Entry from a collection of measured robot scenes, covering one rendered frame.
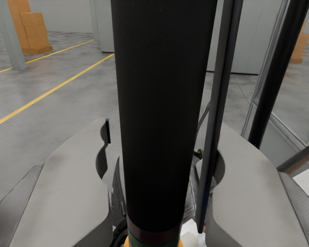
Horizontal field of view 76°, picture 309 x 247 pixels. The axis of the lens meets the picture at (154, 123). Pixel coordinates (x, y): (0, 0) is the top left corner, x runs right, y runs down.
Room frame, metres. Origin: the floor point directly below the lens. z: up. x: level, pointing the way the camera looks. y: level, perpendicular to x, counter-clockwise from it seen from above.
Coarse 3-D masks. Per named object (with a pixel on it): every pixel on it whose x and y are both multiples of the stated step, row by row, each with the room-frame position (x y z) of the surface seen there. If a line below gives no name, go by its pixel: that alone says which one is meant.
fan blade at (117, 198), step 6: (114, 174) 0.46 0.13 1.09; (114, 180) 0.44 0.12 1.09; (120, 180) 0.37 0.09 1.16; (114, 186) 0.42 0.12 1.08; (120, 186) 0.36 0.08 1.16; (114, 192) 0.41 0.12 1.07; (120, 192) 0.35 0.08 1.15; (114, 198) 0.40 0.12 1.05; (120, 198) 0.33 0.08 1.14; (114, 204) 0.39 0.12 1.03; (120, 204) 0.33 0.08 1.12; (114, 210) 0.39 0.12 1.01; (120, 210) 0.33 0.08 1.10; (114, 216) 0.38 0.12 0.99; (120, 216) 0.34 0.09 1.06; (126, 216) 0.28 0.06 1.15; (114, 222) 0.38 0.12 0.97
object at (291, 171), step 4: (308, 156) 0.22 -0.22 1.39; (304, 160) 0.21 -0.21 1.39; (308, 160) 0.21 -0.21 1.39; (296, 164) 0.20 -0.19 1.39; (300, 164) 0.20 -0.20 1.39; (304, 164) 0.21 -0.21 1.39; (292, 168) 0.19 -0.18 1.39; (296, 168) 0.19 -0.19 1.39; (288, 172) 0.18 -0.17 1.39; (292, 172) 0.19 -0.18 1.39; (204, 224) 0.11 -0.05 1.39; (204, 228) 0.11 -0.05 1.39; (204, 232) 0.10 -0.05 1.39
